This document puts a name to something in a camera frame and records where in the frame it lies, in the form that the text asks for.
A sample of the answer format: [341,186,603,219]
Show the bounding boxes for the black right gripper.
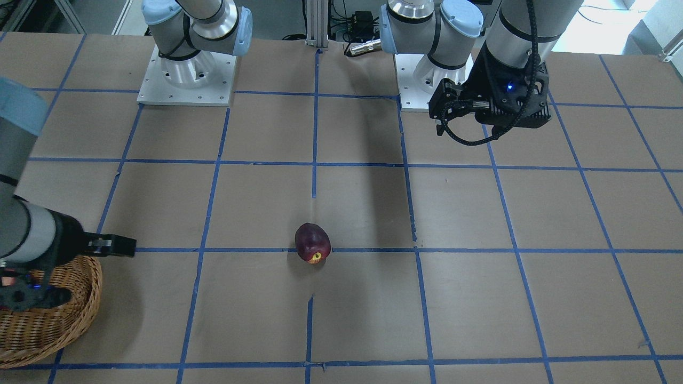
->
[46,211,137,267]

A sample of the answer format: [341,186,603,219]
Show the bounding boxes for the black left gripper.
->
[428,46,551,136]

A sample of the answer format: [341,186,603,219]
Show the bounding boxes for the dark red apple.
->
[295,223,332,265]

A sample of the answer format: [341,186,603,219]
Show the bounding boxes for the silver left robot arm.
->
[379,1,582,146]

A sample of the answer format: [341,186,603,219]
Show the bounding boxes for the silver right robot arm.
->
[2,1,255,269]

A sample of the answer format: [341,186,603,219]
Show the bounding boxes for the woven wicker basket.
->
[1,256,104,369]

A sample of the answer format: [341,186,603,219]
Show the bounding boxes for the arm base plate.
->
[394,54,473,113]
[137,47,239,107]

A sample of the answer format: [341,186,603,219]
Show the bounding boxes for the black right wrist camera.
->
[1,268,72,311]

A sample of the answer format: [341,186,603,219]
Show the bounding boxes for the aluminium frame post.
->
[304,1,330,51]

